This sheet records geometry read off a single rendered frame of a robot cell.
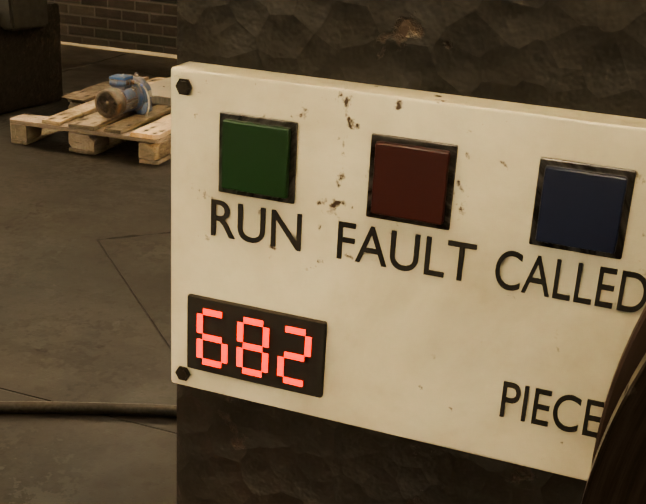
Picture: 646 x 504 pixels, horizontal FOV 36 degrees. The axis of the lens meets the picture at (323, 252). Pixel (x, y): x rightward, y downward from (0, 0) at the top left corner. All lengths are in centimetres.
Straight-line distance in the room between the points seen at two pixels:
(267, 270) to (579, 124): 18
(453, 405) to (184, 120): 20
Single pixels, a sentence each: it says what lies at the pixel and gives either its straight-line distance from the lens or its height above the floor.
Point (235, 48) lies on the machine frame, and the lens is 53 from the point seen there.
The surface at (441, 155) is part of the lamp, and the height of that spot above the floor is 122.
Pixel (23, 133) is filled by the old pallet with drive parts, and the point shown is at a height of 6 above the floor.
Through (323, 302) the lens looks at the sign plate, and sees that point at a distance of 52.
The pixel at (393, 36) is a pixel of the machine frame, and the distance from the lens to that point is 49.
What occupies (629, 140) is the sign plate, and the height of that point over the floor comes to 123.
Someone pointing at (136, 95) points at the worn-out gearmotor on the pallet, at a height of 25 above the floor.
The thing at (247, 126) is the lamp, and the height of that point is 122.
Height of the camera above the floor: 134
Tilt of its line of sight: 21 degrees down
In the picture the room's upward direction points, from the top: 3 degrees clockwise
